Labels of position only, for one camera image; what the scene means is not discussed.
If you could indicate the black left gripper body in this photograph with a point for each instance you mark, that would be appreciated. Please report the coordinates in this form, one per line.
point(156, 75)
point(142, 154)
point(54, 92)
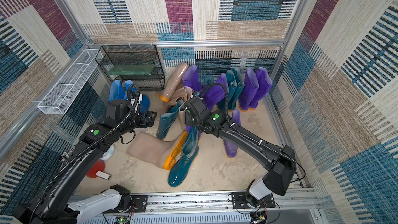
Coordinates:
point(141, 121)

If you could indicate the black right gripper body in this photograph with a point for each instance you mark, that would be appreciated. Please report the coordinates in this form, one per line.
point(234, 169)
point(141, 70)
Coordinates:
point(190, 118)

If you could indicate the beige boot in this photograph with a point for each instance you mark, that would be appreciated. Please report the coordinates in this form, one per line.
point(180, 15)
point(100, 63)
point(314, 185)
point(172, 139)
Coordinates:
point(182, 94)
point(172, 83)
point(160, 153)

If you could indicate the short purple boot front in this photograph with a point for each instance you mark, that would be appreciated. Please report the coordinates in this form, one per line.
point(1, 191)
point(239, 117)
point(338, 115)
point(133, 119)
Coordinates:
point(216, 93)

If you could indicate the short purple boot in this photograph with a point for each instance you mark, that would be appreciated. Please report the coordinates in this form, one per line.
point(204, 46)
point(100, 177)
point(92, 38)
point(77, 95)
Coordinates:
point(216, 93)
point(204, 87)

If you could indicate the beige boot front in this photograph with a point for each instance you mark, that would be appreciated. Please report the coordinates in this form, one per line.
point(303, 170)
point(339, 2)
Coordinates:
point(160, 153)

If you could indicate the teal boot front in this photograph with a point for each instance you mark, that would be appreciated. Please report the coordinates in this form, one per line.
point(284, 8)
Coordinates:
point(188, 153)

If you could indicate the tall purple boot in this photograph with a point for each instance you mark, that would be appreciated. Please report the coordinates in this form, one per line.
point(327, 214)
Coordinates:
point(265, 84)
point(249, 91)

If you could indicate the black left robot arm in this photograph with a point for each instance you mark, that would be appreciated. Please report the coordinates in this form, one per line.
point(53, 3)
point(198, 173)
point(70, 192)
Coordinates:
point(50, 206)

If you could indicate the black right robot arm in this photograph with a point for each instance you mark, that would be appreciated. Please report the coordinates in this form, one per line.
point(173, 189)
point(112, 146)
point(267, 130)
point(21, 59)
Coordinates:
point(279, 162)

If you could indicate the blue rain boot upright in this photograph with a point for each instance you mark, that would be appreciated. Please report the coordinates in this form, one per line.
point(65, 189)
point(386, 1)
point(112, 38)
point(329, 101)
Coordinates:
point(117, 91)

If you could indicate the purple boot at back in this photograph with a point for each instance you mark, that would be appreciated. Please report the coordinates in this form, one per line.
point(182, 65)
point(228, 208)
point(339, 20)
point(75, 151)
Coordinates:
point(191, 78)

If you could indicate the purple boot middle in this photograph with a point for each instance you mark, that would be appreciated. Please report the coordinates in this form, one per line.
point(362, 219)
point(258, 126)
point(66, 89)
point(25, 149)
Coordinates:
point(231, 149)

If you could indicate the green tray on shelf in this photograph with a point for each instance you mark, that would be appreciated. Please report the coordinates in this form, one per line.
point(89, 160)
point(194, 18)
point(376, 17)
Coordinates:
point(131, 70)

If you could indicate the white small box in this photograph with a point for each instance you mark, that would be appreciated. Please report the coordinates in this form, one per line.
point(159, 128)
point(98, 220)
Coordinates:
point(103, 175)

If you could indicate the black wire mesh shelf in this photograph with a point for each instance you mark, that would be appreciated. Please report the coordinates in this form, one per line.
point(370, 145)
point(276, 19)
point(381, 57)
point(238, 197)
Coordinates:
point(139, 63)

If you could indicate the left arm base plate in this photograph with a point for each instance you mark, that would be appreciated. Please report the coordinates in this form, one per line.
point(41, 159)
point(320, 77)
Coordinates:
point(126, 203)

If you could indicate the white wire mesh basket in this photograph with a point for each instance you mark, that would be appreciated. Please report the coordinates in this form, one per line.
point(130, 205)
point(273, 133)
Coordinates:
point(59, 99)

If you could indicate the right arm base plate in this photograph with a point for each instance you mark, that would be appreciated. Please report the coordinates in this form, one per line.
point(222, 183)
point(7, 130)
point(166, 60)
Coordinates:
point(253, 199)

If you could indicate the aluminium front rail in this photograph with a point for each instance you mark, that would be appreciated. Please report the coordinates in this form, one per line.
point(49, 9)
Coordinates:
point(298, 206)

